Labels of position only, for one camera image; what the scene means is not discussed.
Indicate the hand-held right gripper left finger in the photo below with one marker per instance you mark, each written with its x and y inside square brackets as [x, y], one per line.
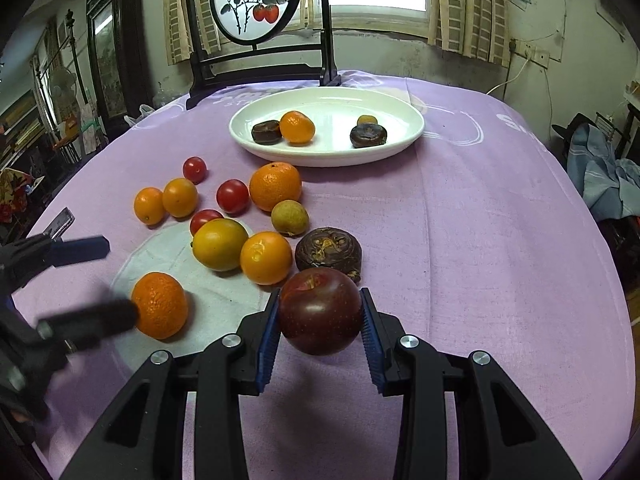
[267, 350]

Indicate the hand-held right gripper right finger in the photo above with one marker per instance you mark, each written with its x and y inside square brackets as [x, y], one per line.
[372, 345]

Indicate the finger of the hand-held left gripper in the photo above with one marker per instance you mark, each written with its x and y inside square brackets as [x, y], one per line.
[100, 317]
[80, 251]

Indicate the dark red plum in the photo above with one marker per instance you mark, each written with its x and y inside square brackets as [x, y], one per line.
[320, 315]

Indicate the bumpy orange mandarin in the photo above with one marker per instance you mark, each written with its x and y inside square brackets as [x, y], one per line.
[162, 305]

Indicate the small smooth orange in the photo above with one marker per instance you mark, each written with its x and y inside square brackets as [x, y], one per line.
[179, 197]
[149, 205]

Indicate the scarred smooth orange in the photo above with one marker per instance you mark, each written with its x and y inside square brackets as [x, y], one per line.
[266, 259]

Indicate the large dark water chestnut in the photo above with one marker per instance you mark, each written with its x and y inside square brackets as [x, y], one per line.
[327, 252]

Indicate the yellow-green lemon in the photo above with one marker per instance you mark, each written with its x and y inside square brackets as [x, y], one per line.
[220, 244]

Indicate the red cherry tomato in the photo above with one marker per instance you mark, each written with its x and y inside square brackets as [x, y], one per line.
[194, 170]
[232, 196]
[202, 219]

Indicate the large orange mandarin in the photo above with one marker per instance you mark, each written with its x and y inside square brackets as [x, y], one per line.
[275, 186]

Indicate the white oval plate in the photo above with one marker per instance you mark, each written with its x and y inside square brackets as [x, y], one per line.
[330, 105]

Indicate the silver metal object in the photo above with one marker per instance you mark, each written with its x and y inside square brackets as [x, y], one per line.
[59, 222]

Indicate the purple tablecloth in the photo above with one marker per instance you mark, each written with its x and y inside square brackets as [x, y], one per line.
[450, 260]

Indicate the white plastic bag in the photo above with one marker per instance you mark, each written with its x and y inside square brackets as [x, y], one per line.
[141, 116]

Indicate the white standing fan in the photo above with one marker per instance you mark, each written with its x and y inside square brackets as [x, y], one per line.
[62, 87]

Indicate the dark wooden cabinet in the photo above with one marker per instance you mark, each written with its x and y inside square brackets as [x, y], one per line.
[117, 50]

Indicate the small dark water chestnut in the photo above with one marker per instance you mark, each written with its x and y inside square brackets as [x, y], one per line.
[266, 132]

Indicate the small tan longan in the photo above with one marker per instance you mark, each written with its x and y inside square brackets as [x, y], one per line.
[366, 120]

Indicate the small orange mandarin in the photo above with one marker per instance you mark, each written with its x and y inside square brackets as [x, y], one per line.
[297, 126]

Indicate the pile of blue clothes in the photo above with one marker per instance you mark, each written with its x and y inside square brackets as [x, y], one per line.
[602, 175]

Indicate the dark wooden chair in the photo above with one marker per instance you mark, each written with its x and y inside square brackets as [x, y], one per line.
[250, 0]

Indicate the white wall socket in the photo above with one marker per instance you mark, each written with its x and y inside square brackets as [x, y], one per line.
[527, 52]

